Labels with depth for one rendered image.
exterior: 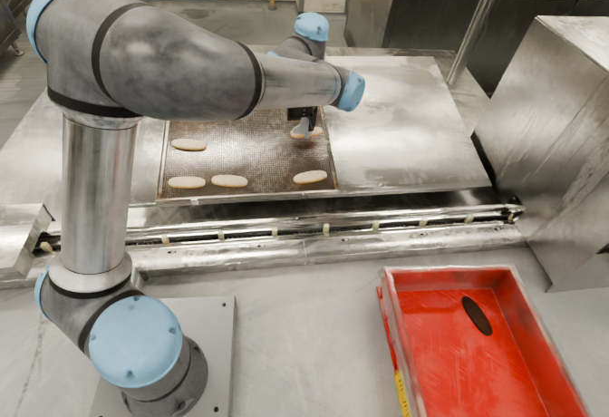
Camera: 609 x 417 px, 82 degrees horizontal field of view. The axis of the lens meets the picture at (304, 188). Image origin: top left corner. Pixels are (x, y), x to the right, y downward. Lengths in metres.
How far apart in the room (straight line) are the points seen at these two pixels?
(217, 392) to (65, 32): 0.62
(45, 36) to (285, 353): 0.70
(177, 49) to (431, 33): 2.39
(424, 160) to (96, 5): 0.95
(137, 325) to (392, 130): 0.92
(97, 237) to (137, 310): 0.12
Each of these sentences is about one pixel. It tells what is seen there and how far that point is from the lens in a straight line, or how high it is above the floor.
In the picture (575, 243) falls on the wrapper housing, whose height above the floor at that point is 0.99.
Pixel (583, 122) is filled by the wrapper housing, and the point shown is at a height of 1.19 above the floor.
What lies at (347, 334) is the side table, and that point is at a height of 0.82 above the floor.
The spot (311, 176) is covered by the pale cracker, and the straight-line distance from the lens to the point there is 1.01.
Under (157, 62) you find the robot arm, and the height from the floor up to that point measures 1.46.
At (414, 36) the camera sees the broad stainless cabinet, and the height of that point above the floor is 0.62.
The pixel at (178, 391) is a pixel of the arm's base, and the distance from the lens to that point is 0.72.
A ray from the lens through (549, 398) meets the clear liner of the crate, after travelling 0.97.
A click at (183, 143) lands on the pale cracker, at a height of 0.93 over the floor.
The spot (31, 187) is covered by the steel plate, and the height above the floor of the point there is 0.82.
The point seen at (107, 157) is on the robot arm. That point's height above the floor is 1.31.
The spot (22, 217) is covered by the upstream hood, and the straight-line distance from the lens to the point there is 1.08.
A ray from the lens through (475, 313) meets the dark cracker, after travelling 0.99.
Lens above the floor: 1.64
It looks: 48 degrees down
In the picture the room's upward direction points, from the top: 6 degrees clockwise
